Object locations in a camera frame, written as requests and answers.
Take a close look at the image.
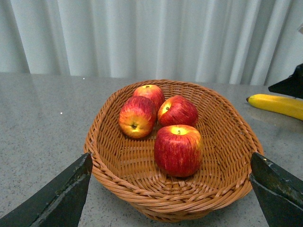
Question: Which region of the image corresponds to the back red apple in basket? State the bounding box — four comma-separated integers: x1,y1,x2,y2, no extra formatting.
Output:
133,84,165,112

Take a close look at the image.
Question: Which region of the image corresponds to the far yellow banana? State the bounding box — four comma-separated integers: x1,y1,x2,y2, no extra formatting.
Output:
246,94,303,121

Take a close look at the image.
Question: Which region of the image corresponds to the small red apple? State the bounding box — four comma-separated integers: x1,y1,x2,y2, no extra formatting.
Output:
158,95,198,127

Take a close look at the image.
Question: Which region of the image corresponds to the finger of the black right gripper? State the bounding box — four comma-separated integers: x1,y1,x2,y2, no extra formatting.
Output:
268,64,303,99

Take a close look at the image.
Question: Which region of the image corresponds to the red apple in basket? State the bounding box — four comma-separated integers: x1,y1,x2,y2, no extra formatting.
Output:
118,96,156,139
133,84,165,112

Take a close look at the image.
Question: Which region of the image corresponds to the front red apple in basket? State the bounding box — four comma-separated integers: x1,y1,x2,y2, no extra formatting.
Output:
118,96,156,139

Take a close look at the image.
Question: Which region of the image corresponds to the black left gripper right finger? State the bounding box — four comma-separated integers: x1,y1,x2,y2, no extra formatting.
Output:
250,152,303,227

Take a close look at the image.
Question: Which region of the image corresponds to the left brown wicker basket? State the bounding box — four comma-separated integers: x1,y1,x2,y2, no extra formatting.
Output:
84,79,264,222

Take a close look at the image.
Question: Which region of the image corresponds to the white pleated curtain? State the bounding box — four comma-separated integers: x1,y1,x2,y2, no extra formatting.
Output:
0,0,303,85

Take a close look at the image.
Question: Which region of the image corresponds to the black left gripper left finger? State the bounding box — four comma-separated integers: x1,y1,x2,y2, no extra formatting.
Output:
0,153,92,227

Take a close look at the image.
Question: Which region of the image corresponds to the large red yellow apple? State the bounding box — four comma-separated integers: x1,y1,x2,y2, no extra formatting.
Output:
154,125,202,177

